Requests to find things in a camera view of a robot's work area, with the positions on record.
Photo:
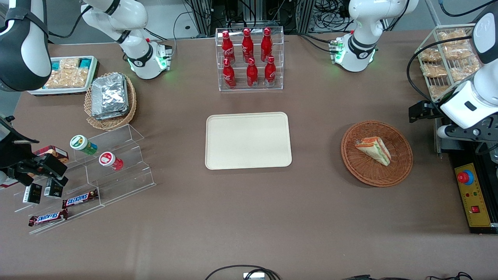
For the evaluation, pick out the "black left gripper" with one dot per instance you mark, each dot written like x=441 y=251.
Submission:
x=431 y=110

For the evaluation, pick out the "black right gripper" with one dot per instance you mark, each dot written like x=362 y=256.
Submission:
x=14 y=155

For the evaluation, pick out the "triangle sandwich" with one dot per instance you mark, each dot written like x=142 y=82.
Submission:
x=374 y=151

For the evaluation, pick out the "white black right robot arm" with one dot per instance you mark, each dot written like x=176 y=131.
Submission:
x=23 y=46

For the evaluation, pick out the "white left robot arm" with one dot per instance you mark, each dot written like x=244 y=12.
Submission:
x=362 y=19

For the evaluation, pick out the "dark brown wicker basket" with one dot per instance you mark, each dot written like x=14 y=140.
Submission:
x=365 y=171

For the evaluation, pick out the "light wicker basket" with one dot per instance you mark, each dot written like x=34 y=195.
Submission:
x=111 y=123

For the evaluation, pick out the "white snack tray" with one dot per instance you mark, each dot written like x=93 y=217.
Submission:
x=58 y=91

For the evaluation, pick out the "beige plastic tray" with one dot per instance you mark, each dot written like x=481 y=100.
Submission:
x=248 y=140

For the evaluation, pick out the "small black box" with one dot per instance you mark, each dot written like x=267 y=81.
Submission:
x=53 y=189
x=32 y=193

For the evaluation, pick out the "brown chocolate box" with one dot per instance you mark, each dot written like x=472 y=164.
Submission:
x=54 y=151

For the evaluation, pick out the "clear fried snack bag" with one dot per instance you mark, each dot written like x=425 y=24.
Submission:
x=434 y=70
x=463 y=70
x=439 y=91
x=453 y=37
x=459 y=51
x=431 y=55

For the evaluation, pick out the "brown snickers bar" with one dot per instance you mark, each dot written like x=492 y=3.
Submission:
x=47 y=218
x=79 y=199

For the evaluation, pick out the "grey metal block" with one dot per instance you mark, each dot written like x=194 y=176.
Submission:
x=437 y=144

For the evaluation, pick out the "green snack cup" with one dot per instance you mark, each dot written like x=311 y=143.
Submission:
x=81 y=143

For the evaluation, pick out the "black equipment base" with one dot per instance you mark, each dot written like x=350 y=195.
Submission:
x=463 y=159

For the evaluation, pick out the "red snack cup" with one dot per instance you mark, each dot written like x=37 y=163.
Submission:
x=108 y=160

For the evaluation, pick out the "red emergency stop button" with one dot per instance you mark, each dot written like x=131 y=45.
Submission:
x=463 y=177

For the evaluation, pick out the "clear acrylic stepped shelf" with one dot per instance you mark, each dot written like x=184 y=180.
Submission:
x=124 y=171

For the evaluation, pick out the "silver foil pack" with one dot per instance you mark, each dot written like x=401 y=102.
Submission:
x=116 y=116
x=109 y=95

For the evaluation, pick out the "clear cracker bag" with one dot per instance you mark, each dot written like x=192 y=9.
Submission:
x=66 y=79
x=69 y=63

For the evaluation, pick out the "yellow control panel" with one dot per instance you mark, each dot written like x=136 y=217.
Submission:
x=476 y=202

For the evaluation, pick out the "teal snack pack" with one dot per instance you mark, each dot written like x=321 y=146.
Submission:
x=85 y=62
x=55 y=65

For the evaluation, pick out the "red cola bottle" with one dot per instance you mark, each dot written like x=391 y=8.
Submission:
x=228 y=48
x=252 y=74
x=229 y=76
x=266 y=46
x=248 y=46
x=270 y=73

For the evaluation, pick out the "clear acrylic bottle rack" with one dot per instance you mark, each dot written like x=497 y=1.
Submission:
x=238 y=83

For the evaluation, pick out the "small white device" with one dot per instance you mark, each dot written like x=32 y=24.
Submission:
x=253 y=276

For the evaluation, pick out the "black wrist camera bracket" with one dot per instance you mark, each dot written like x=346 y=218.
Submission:
x=467 y=133

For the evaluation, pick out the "aluminium frame profile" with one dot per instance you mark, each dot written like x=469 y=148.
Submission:
x=305 y=15
x=203 y=17

